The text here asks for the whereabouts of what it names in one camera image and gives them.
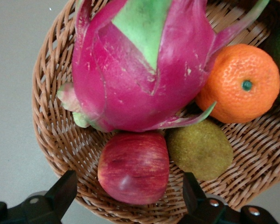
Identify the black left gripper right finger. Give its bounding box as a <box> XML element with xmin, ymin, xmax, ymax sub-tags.
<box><xmin>182</xmin><ymin>172</ymin><xmax>280</xmax><ymax>224</ymax></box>

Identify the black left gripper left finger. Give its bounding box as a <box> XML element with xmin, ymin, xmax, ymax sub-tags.
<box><xmin>8</xmin><ymin>169</ymin><xmax>78</xmax><ymax>224</ymax></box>

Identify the red apple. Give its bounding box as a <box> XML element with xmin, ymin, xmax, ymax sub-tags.
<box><xmin>97</xmin><ymin>131</ymin><xmax>170</xmax><ymax>205</ymax></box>

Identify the brown kiwi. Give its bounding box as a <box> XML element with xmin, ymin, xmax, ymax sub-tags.
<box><xmin>166</xmin><ymin>119</ymin><xmax>234</xmax><ymax>182</ymax></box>

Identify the brown wicker basket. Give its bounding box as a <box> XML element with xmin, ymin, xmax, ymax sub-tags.
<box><xmin>31</xmin><ymin>0</ymin><xmax>280</xmax><ymax>224</ymax></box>

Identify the orange tangerine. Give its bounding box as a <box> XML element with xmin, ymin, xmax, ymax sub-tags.
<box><xmin>195</xmin><ymin>43</ymin><xmax>280</xmax><ymax>124</ymax></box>

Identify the pink dragon fruit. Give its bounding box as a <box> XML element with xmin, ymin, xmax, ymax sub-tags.
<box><xmin>56</xmin><ymin>0</ymin><xmax>270</xmax><ymax>133</ymax></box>

